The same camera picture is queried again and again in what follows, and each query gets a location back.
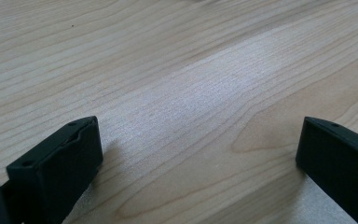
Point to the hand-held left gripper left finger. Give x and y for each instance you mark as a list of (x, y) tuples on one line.
[(60, 168)]

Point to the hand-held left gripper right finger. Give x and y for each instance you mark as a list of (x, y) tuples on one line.
[(338, 161)]

